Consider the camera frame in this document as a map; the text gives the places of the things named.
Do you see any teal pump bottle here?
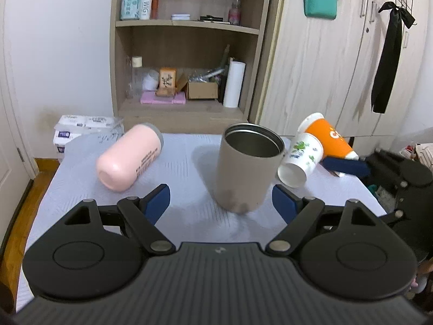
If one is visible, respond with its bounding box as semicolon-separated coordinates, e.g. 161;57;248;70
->
120;0;142;21

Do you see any pink flat box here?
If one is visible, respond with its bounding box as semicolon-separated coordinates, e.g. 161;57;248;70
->
140;90;187;105

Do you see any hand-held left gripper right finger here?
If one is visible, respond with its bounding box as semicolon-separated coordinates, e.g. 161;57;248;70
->
265;184;388;257

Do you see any white tissue pack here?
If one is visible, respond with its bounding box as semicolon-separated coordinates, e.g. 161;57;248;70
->
53;114;124;155

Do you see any wooden shelf unit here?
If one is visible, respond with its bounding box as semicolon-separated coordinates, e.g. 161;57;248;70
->
110;0;275;135

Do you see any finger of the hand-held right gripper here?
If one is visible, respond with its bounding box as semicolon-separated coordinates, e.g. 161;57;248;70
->
380;209;406;228
321;157;373;179

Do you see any pink glass jar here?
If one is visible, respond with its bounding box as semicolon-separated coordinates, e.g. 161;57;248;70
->
228;0;242;26

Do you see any light wooden wardrobe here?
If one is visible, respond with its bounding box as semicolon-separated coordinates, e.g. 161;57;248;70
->
250;0;433;147

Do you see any white round container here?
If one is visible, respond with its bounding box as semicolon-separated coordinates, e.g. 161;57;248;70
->
142;69;160;92

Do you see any white paper roll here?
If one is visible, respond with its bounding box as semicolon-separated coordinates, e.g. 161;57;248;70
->
222;60;246;108

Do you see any clear bottle beige cap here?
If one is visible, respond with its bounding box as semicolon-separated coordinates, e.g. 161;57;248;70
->
126;56;144;99

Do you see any white tall bottle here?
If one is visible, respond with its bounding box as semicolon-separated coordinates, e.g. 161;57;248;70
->
140;0;155;20

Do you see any pale blue table cloth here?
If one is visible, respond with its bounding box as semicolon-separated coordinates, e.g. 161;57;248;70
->
16;132;388;313

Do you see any beige metal cup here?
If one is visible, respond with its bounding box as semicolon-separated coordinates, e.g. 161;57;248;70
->
212;123;286;215

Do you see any open cardboard box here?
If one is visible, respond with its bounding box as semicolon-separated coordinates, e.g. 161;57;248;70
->
177;73;219;101

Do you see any orange paper cup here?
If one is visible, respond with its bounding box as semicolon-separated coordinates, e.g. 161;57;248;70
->
297;112;360;162

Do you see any wooden floral box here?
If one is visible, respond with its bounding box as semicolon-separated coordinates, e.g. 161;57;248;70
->
159;67;177;90

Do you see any black ribbon bow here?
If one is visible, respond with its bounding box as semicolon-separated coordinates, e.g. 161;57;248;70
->
371;1;417;114

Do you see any white door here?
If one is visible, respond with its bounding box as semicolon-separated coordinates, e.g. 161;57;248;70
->
0;0;38;217

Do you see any pile of clothes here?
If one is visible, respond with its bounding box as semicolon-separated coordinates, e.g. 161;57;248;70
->
402;141;433;170

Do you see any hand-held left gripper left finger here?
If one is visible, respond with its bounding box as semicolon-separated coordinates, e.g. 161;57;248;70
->
63;183;176;255

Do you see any white paper cup green print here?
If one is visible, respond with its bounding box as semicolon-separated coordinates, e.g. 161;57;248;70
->
277;132;325;188

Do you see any pink cup grey lid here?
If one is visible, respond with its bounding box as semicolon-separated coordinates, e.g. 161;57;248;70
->
96;123;165;192

